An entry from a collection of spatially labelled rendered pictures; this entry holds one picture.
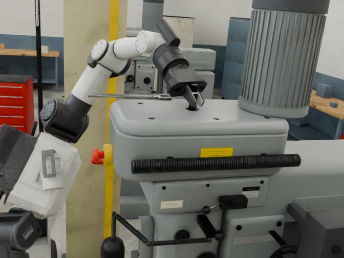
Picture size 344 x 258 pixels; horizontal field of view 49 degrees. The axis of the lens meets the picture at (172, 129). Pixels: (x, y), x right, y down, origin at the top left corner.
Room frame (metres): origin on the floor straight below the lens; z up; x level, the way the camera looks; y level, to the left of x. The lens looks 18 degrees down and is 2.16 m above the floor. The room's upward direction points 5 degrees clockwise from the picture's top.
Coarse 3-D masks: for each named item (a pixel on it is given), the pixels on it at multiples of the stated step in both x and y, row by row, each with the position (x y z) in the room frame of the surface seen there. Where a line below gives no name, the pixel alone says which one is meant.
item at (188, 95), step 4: (184, 88) 1.02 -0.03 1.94; (188, 88) 1.01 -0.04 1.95; (184, 92) 1.02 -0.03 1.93; (188, 92) 1.00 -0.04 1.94; (184, 96) 1.02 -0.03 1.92; (188, 96) 1.00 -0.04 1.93; (192, 96) 0.99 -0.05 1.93; (188, 100) 1.00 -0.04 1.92; (192, 100) 0.98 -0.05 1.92; (196, 100) 0.99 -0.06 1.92; (192, 104) 0.98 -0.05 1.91
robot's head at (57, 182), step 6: (48, 156) 1.09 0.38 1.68; (54, 156) 1.10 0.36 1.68; (60, 156) 1.12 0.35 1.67; (48, 162) 1.09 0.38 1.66; (42, 168) 1.14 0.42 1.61; (48, 168) 1.08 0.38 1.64; (60, 168) 1.11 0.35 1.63; (42, 174) 1.12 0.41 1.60; (60, 174) 1.08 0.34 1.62; (42, 180) 1.07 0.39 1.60; (48, 180) 1.06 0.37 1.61; (54, 180) 1.06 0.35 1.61; (60, 180) 1.07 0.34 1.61; (42, 186) 1.06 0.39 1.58; (48, 186) 1.05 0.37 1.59; (54, 186) 1.05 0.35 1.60; (60, 186) 1.06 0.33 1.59
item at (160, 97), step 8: (88, 96) 1.05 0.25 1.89; (96, 96) 1.05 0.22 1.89; (104, 96) 1.06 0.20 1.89; (112, 96) 1.06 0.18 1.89; (120, 96) 1.07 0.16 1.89; (128, 96) 1.07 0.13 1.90; (136, 96) 1.08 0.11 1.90; (144, 96) 1.09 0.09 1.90; (152, 96) 1.09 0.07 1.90; (160, 96) 1.10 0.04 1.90; (168, 96) 1.12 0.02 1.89
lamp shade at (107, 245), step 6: (108, 240) 0.94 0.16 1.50; (114, 240) 0.94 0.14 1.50; (120, 240) 0.95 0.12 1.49; (102, 246) 0.93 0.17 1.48; (108, 246) 0.92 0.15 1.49; (114, 246) 0.92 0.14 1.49; (120, 246) 0.93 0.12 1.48; (102, 252) 0.92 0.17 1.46; (108, 252) 0.91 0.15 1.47; (114, 252) 0.91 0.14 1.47; (120, 252) 0.92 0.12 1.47
